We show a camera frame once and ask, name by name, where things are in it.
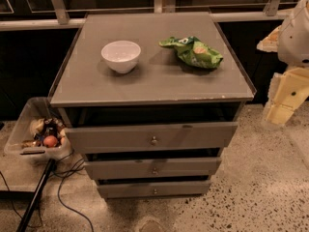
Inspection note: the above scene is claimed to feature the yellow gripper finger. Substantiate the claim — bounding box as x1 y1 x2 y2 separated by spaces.
257 27 280 52
266 105 294 125

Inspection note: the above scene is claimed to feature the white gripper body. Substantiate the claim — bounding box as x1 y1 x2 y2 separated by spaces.
268 67 309 113

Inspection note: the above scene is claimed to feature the grey drawer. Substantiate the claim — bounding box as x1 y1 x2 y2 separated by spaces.
98 180 211 199
85 158 221 180
66 122 238 154

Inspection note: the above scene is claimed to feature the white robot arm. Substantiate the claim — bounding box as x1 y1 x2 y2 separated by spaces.
257 0 309 126

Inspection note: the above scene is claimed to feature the grey top drawer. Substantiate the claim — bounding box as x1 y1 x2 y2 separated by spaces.
66 122 238 154

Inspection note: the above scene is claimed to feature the grey bottom drawer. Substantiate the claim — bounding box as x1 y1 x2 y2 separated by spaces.
98 180 211 199

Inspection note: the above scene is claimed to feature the grey drawer cabinet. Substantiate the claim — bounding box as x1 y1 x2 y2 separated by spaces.
50 13 255 187

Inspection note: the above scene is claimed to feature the green chip bag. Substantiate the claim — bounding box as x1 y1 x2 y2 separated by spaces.
158 36 223 70

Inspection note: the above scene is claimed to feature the metal railing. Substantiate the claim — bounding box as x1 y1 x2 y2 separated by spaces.
0 0 299 31

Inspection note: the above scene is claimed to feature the white ceramic bowl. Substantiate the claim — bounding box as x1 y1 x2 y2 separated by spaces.
101 41 141 73

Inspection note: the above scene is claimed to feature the red apple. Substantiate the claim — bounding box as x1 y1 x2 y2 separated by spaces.
43 135 58 148

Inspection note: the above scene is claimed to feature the clear plastic bin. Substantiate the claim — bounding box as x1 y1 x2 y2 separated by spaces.
4 97 71 163

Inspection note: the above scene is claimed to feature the black pole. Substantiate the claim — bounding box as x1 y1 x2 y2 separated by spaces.
16 159 56 232

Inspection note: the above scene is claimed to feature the black cable on floor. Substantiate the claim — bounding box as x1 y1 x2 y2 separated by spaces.
0 149 95 232

